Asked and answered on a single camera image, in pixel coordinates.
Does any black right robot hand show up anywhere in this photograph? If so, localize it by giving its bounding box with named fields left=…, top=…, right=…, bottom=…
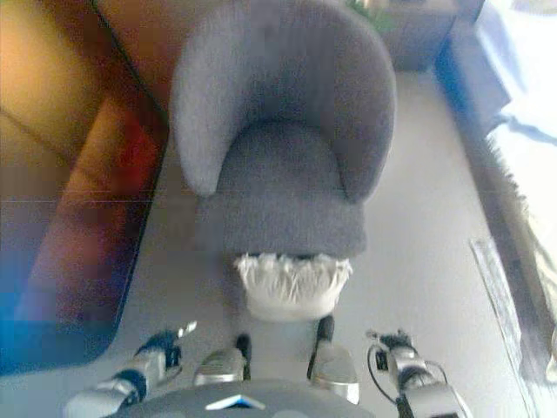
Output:
left=366, top=329, right=418, bottom=354

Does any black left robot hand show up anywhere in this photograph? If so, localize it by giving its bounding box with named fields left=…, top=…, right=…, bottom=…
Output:
left=137, top=320, right=198, bottom=366

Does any white fringed square cushion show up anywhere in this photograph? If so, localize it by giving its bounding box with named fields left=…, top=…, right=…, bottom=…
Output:
left=232, top=251, right=352, bottom=322

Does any silver right robot leg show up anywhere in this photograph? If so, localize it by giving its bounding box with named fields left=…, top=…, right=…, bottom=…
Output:
left=305, top=314, right=362, bottom=404

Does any silver robot leg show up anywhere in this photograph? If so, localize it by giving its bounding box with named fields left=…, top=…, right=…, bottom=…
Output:
left=305, top=314, right=362, bottom=404
left=192, top=332, right=253, bottom=388

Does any silver left robot leg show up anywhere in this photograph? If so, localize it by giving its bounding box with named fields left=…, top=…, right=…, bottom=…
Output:
left=192, top=332, right=253, bottom=388

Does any grey robot torso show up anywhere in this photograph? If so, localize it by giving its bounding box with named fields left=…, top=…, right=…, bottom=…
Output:
left=115, top=377, right=395, bottom=418

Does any pale bedside rug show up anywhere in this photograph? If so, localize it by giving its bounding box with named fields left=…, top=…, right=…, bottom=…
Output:
left=468, top=238, right=557, bottom=418

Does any glossy brown wooden wardrobe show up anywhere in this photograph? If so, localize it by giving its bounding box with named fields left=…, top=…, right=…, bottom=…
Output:
left=0, top=0, right=176, bottom=376

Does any white fringed bed blanket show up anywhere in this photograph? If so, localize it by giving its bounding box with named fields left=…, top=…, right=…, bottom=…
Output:
left=486, top=0, right=557, bottom=389

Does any grey upholstered tub armchair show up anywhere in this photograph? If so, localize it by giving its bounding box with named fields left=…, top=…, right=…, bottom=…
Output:
left=169, top=0, right=397, bottom=257

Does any light wooden nightstand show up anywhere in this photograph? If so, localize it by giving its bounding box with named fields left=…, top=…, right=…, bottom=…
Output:
left=377, top=0, right=459, bottom=73

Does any small green plant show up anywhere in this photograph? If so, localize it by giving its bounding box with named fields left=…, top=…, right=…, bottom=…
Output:
left=346, top=0, right=398, bottom=32

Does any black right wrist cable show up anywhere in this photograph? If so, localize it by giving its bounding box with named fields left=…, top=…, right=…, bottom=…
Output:
left=366, top=343, right=449, bottom=418

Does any grey upholstered bed frame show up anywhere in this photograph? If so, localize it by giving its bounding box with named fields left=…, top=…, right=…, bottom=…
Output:
left=433, top=0, right=557, bottom=384

